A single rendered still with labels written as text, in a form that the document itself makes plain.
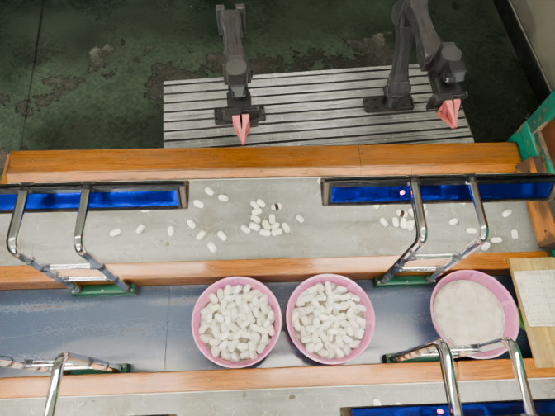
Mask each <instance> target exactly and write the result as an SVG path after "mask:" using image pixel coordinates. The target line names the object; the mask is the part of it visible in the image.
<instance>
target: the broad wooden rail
mask: <svg viewBox="0 0 555 416"><path fill-rule="evenodd" d="M521 162H523V160H522V158H521V155H520V151H519V147H518V145H517V142H499V143H451V144H358V145H312V146H264V147H217V148H169V149H71V150H22V151H11V153H10V157H9V160H8V164H7V170H6V173H5V174H6V178H7V183H21V182H92V181H95V182H113V181H154V180H196V179H236V178H278V177H360V176H401V175H443V174H464V173H475V174H484V173H517V172H516V169H515V166H516V165H517V164H518V163H521Z"/></svg>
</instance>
